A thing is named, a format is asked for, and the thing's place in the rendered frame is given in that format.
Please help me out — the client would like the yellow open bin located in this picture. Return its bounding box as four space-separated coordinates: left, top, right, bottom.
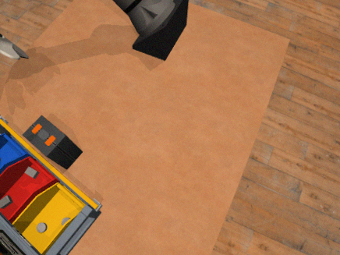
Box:
12 182 86 255

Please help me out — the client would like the grey disc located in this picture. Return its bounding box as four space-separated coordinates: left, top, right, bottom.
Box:
37 222 48 232
62 218 70 226

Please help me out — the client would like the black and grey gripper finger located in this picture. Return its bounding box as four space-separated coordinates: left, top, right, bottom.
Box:
0 34 29 60

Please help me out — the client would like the red bin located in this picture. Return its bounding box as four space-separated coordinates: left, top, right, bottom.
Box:
0 156 60 223

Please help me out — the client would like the blue open bin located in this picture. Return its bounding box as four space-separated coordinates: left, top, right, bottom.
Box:
0 133 32 174

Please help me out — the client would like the grey metal shelf rack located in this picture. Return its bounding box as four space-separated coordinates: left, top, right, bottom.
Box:
0 124 103 255

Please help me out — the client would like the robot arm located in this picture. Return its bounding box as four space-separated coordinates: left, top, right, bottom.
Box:
112 0 175 37

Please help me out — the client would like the yellow bar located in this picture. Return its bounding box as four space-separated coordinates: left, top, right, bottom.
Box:
0 119 98 209

